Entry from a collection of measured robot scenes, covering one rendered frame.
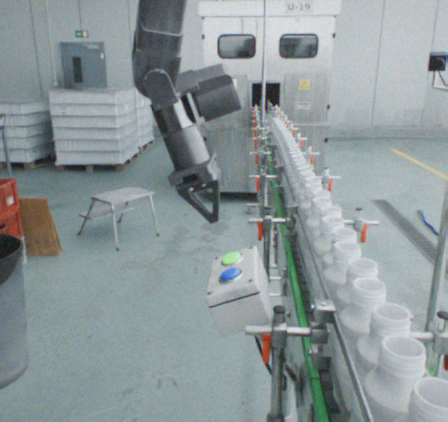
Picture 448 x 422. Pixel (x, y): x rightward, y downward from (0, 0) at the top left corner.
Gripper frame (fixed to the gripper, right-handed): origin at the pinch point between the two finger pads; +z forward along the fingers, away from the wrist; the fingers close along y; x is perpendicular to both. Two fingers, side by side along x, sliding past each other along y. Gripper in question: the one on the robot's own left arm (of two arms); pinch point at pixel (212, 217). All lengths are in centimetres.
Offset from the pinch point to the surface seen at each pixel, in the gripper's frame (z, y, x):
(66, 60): -184, 958, 374
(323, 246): 11.8, 3.4, -15.3
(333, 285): 12.5, -8.7, -14.5
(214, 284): 8.0, -7.0, 2.0
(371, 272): 9.2, -13.9, -19.3
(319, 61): -5, 409, -83
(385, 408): 12.1, -32.5, -14.7
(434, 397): 10.2, -34.6, -18.5
